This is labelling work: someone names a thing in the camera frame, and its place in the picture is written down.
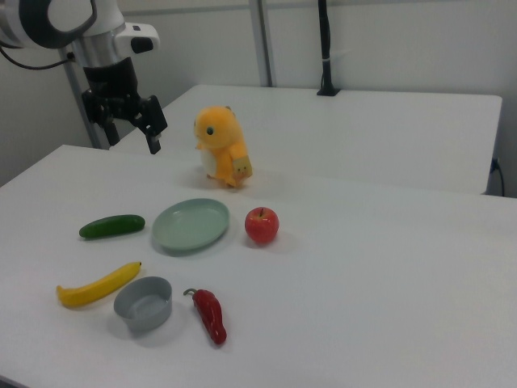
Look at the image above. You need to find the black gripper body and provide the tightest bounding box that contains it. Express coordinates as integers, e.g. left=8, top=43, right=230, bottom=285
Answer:
left=82, top=56, right=141, bottom=121

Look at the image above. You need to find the aluminium frame post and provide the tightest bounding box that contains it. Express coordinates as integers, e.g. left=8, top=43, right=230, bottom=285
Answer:
left=60, top=48, right=110, bottom=150

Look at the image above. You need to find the red apple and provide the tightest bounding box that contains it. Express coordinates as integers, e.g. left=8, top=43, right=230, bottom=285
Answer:
left=244, top=207, right=280, bottom=245

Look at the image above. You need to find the orange hamster plush toy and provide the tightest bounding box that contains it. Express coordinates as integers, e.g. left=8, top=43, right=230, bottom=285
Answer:
left=193, top=104, right=254, bottom=189

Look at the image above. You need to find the red chili pepper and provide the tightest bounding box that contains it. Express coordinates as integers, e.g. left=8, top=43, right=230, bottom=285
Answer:
left=183, top=288, right=228, bottom=346

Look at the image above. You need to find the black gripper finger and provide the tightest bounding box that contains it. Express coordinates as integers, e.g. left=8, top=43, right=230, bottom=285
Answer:
left=82, top=89, right=120, bottom=147
left=135, top=95, right=169, bottom=155

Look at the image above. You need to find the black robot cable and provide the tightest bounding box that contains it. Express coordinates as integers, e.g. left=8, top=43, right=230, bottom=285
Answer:
left=0, top=43, right=77, bottom=69

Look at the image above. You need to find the grey partition post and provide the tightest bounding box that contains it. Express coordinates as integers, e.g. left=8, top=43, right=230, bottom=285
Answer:
left=248, top=0, right=275, bottom=88

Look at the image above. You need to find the black camera stand pole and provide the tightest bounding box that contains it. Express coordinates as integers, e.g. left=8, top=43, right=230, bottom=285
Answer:
left=316, top=0, right=342, bottom=97

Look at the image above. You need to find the green cucumber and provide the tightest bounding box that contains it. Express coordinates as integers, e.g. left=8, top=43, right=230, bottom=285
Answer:
left=78, top=213, right=146, bottom=240

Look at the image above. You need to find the pale green plate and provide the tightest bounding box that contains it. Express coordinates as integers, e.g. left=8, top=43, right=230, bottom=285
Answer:
left=151, top=198, right=231, bottom=258

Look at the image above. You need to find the yellow banana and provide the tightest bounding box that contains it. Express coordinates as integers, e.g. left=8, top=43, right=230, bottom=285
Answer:
left=56, top=261, right=143, bottom=310

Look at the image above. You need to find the grey bowl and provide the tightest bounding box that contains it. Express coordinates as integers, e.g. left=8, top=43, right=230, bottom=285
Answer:
left=113, top=276, right=174, bottom=334

